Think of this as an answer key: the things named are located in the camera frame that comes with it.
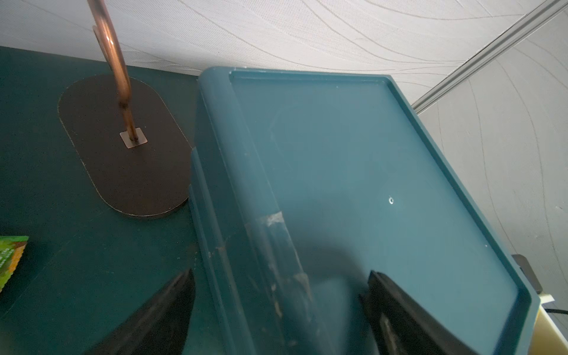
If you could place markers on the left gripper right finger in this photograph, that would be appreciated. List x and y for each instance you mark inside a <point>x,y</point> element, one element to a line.
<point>400,325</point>

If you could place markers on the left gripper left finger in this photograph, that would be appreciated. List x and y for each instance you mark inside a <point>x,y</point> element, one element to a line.
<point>160,326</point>

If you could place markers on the yellow top drawer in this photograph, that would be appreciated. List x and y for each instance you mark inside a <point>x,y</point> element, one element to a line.
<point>547,338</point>

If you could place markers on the teal drawer cabinet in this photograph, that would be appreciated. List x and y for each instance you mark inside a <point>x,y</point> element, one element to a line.
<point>303,183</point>

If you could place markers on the green snack packet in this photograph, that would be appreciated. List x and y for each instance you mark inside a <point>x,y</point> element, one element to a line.
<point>12,249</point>

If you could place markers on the bronze mug tree stand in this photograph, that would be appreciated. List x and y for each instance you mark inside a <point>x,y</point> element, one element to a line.
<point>133,150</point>

